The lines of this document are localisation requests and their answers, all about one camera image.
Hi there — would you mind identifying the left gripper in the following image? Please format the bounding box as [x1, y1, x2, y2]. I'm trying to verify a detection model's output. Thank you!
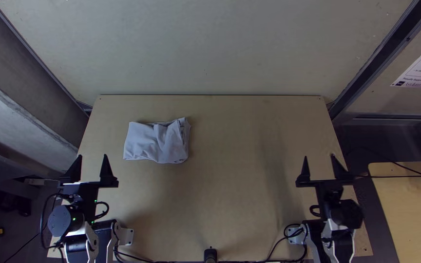
[59, 153, 119, 221]

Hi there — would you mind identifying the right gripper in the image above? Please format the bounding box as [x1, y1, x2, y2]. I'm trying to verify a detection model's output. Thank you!
[295, 154, 356, 207]

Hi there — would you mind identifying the white t-shirt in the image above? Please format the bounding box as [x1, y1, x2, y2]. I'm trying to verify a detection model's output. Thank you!
[123, 116, 192, 164]

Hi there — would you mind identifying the pale wooden side table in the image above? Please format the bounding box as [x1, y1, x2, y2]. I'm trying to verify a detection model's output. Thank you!
[368, 160, 421, 263]

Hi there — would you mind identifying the black cable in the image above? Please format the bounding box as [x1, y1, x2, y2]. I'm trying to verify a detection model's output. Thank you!
[354, 173, 421, 180]
[112, 247, 156, 263]
[263, 223, 308, 263]
[38, 192, 64, 250]
[344, 146, 421, 184]

